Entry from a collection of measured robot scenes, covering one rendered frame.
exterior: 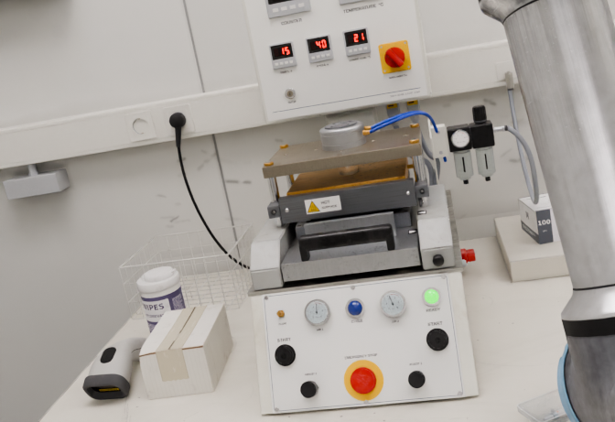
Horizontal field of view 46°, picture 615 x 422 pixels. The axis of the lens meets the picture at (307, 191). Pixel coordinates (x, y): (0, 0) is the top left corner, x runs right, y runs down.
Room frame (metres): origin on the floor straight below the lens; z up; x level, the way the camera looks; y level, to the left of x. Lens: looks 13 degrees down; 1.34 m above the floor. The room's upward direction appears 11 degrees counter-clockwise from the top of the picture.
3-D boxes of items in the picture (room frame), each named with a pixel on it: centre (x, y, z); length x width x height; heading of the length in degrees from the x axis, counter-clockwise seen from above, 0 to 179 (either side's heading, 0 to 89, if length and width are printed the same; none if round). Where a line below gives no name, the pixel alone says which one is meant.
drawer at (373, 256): (1.22, -0.07, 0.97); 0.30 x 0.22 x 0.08; 169
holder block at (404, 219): (1.27, -0.08, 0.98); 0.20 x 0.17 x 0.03; 79
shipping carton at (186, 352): (1.24, 0.27, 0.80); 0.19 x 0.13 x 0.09; 169
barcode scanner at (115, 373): (1.27, 0.40, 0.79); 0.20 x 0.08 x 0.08; 169
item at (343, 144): (1.30, -0.11, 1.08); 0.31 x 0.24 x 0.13; 79
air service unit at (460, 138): (1.35, -0.32, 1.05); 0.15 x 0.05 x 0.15; 79
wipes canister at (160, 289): (1.41, 0.34, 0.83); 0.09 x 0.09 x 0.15
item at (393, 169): (1.27, -0.09, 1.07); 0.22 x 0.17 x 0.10; 79
